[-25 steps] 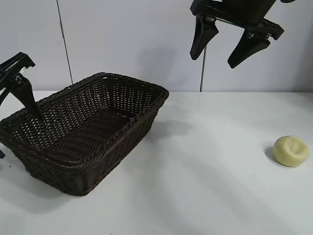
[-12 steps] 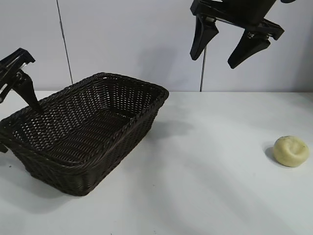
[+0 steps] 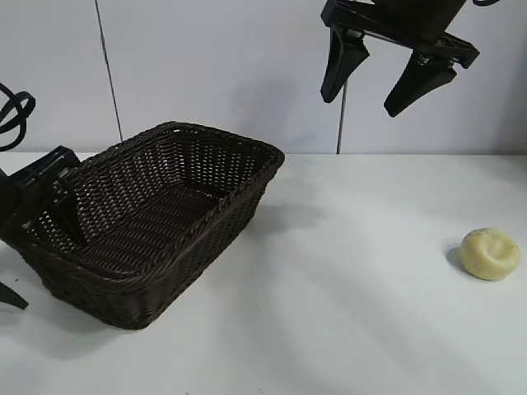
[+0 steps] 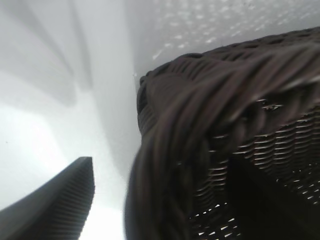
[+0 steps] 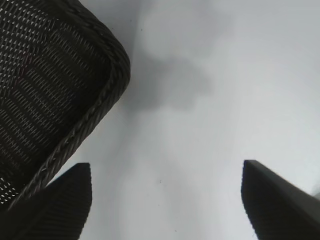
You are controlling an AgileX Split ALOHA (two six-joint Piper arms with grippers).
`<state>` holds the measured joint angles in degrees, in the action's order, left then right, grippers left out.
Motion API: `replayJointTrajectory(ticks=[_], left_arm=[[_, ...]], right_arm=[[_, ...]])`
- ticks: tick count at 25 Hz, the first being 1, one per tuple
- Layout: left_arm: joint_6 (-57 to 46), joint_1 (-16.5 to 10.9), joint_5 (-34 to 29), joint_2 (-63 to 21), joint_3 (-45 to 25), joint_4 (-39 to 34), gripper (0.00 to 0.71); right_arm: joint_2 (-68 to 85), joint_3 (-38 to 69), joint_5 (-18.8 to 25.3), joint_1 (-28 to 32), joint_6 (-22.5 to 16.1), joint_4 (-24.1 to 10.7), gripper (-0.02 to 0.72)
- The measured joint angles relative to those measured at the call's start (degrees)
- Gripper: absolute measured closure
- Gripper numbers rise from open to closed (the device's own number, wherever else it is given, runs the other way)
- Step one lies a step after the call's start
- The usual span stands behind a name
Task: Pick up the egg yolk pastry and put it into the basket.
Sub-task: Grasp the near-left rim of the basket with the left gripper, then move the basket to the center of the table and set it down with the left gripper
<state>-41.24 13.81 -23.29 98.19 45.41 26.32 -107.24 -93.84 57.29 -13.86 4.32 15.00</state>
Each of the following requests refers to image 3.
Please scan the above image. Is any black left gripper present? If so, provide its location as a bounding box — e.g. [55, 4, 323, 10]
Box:
[0, 145, 91, 311]

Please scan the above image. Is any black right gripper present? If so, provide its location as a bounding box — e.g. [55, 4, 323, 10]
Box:
[320, 0, 483, 119]

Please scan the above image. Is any dark brown woven wicker basket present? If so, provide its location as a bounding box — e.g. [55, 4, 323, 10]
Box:
[18, 120, 287, 332]

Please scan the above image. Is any pale yellow egg yolk pastry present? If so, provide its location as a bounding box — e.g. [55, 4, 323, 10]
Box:
[459, 226, 523, 282]

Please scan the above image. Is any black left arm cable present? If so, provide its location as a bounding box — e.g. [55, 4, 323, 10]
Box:
[0, 81, 38, 151]

